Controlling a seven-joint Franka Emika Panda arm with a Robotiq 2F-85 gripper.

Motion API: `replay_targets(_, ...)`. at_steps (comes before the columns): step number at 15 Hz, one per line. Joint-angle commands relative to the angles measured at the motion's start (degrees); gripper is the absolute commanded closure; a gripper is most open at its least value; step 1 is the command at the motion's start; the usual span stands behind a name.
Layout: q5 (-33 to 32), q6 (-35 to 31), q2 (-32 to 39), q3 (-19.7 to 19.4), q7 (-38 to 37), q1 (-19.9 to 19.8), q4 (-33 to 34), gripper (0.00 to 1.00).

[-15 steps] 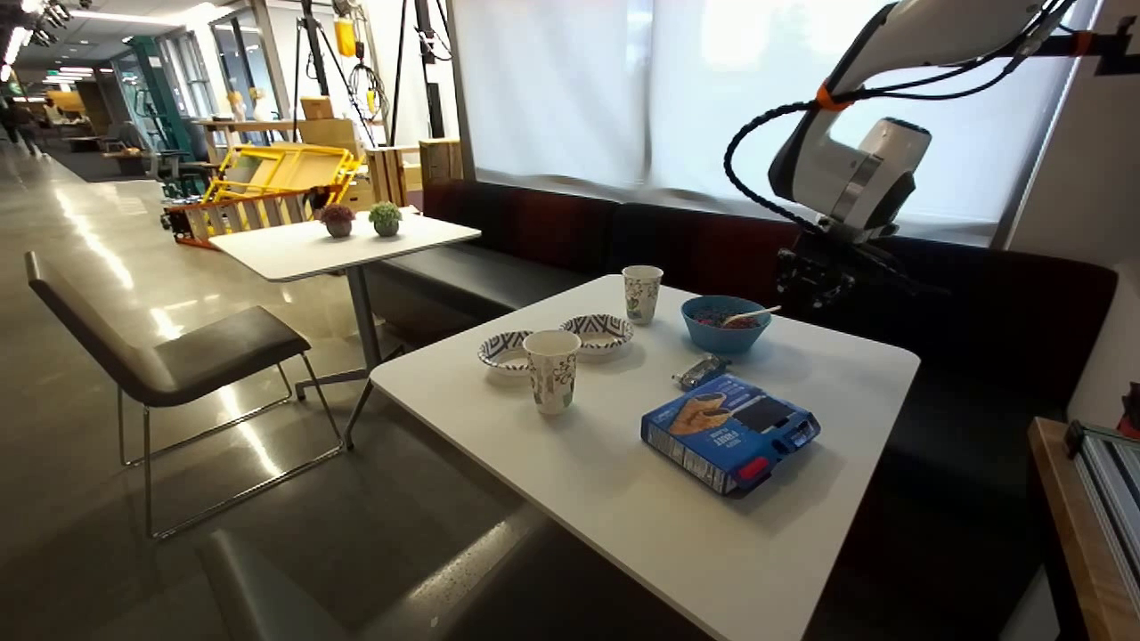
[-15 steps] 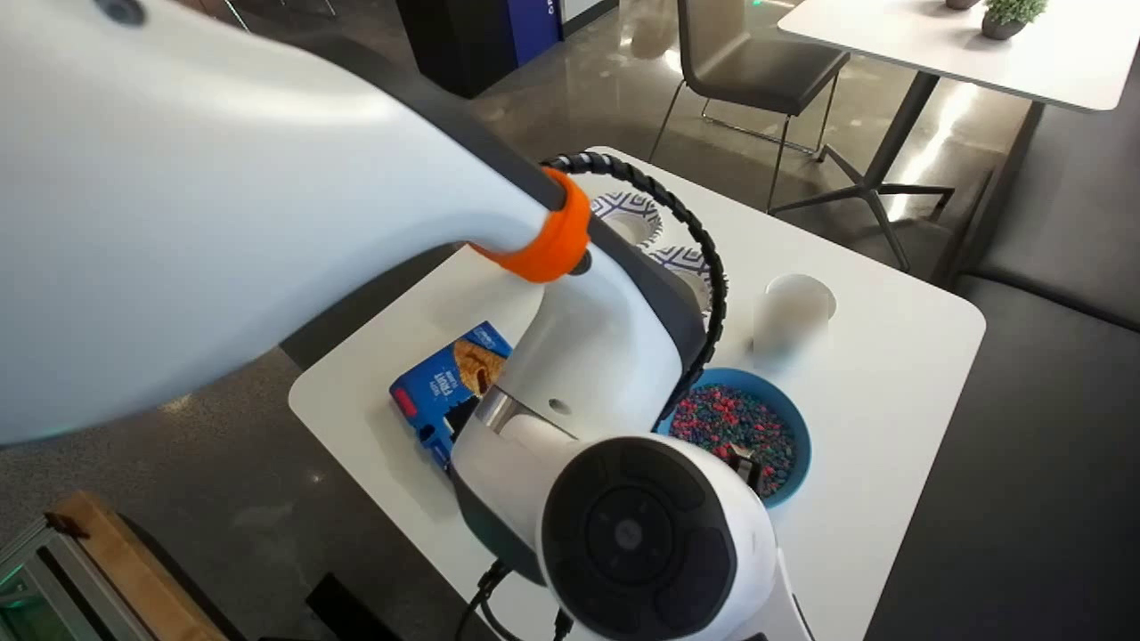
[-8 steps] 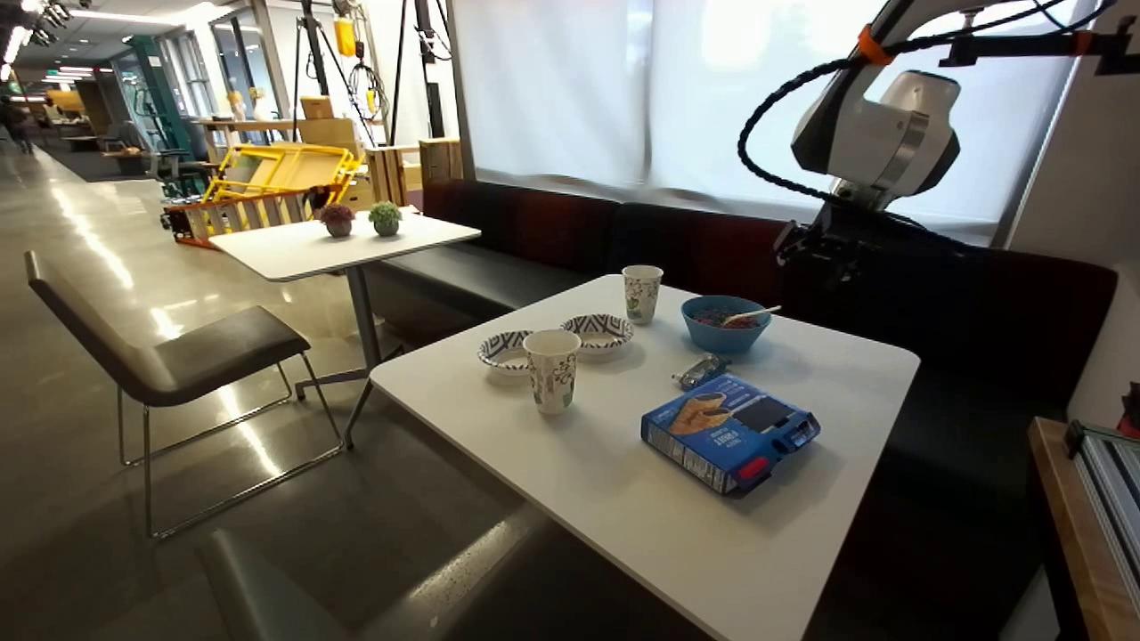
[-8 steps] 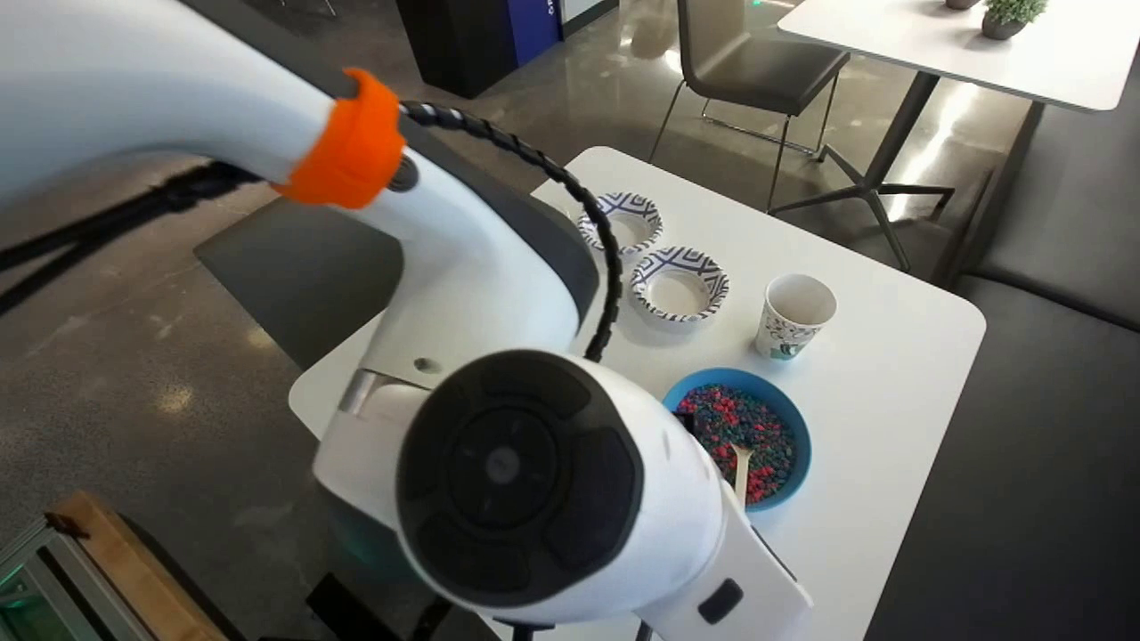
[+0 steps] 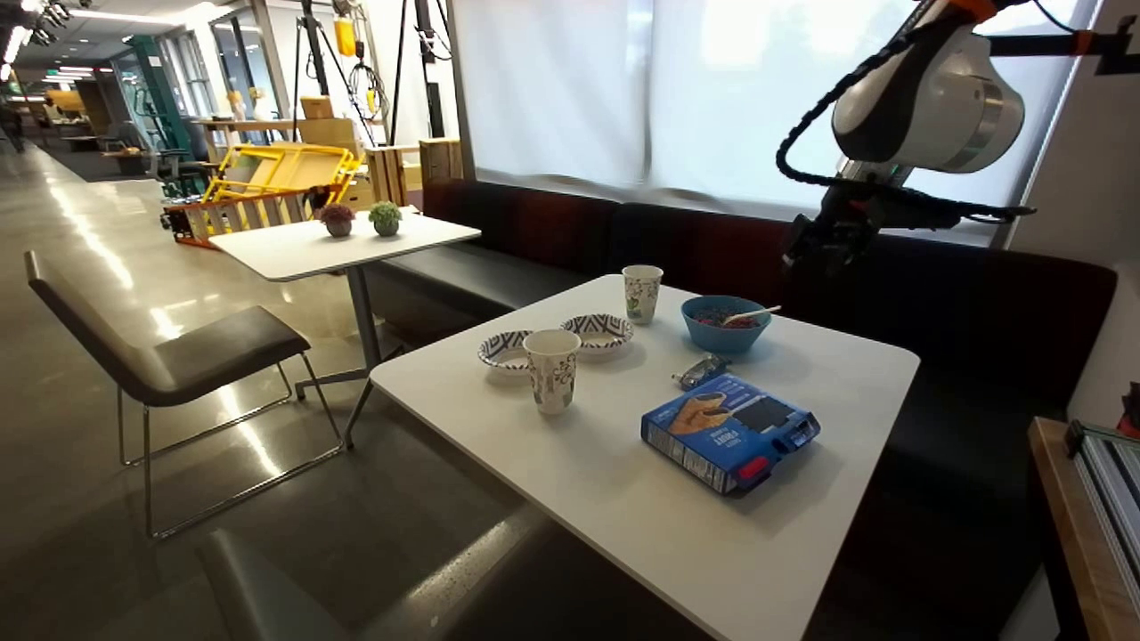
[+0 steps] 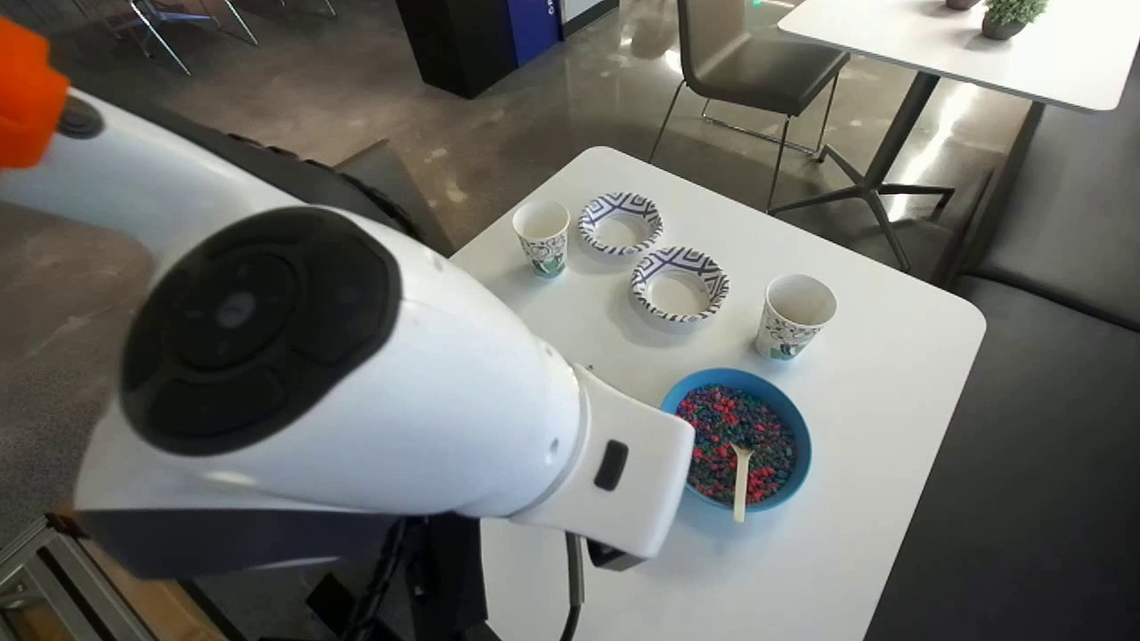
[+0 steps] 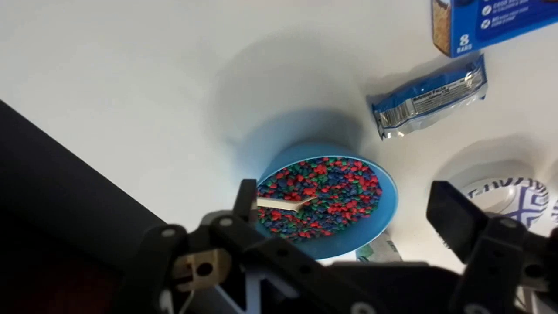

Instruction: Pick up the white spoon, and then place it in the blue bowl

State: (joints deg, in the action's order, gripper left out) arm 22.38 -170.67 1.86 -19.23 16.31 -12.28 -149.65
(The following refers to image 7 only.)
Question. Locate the blue patterned paper bowl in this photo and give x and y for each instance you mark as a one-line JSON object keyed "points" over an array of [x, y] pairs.
{"points": [[516, 202]]}

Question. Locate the multicoloured beads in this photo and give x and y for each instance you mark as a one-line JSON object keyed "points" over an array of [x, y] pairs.
{"points": [[336, 186]]}

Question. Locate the patterned paper cup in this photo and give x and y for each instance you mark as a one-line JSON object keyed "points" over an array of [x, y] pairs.
{"points": [[376, 252]]}

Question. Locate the white spoon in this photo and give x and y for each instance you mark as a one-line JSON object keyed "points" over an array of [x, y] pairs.
{"points": [[284, 205]]}

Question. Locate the black upholstered bench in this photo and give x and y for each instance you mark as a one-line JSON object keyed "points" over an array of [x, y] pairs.
{"points": [[45, 233]]}

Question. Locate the blue snack bar box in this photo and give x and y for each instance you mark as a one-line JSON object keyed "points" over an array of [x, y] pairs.
{"points": [[493, 20]]}

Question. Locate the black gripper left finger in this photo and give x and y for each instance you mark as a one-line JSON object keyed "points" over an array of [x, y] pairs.
{"points": [[246, 202]]}

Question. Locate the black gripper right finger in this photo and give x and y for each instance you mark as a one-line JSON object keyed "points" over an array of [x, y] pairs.
{"points": [[458, 219]]}

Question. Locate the blue snack bar wrapper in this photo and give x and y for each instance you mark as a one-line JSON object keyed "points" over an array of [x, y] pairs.
{"points": [[427, 99]]}

